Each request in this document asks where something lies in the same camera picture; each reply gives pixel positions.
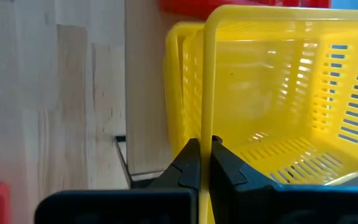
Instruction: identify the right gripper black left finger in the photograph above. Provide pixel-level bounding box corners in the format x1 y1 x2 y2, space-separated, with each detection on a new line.
34 138 201 224

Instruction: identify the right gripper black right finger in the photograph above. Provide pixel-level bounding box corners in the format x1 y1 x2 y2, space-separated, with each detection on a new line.
210 135 358 224

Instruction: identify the yellow plastic slotted basket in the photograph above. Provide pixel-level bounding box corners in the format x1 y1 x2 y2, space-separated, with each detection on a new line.
197 4 358 224
162 21 205 158
181 30 205 147

